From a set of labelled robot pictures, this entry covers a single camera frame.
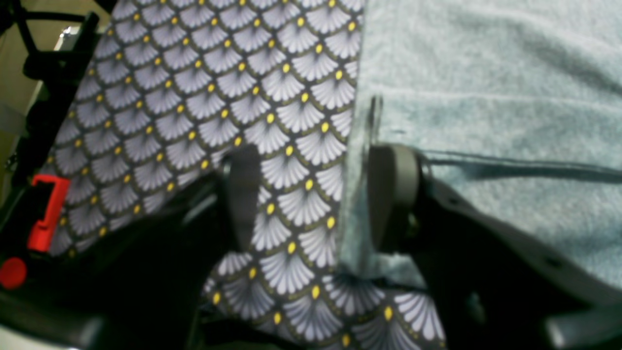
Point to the red right edge clamp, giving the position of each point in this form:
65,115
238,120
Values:
49,192

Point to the fan-patterned purple table cloth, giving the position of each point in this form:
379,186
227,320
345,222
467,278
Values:
173,86

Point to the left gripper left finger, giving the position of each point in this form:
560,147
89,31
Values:
224,203

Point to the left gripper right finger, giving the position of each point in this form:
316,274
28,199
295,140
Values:
459,250

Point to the light grey T-shirt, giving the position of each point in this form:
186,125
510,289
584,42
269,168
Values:
517,104

